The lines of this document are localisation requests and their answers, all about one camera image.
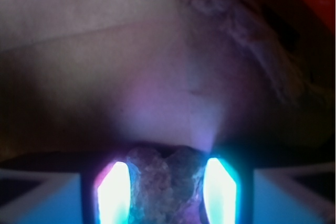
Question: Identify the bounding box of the dark brown rock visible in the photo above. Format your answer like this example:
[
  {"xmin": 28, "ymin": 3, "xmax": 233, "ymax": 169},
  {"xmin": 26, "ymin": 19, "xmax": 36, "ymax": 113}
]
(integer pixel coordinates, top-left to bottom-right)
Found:
[{"xmin": 126, "ymin": 147, "xmax": 207, "ymax": 223}]

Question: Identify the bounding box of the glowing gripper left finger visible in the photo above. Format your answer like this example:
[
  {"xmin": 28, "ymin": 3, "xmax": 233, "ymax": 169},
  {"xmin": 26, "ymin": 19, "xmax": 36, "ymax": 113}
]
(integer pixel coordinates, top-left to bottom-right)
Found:
[{"xmin": 80, "ymin": 155, "xmax": 132, "ymax": 224}]

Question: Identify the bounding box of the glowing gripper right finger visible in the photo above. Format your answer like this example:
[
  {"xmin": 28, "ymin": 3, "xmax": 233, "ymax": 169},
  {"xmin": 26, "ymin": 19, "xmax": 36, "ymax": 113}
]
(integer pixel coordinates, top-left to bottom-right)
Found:
[{"xmin": 202, "ymin": 153, "xmax": 255, "ymax": 224}]

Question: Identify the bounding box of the brown paper bag container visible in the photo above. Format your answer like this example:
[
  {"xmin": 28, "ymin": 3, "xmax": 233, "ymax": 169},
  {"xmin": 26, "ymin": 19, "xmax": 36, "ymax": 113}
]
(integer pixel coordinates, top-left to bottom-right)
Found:
[{"xmin": 1, "ymin": 0, "xmax": 335, "ymax": 158}]

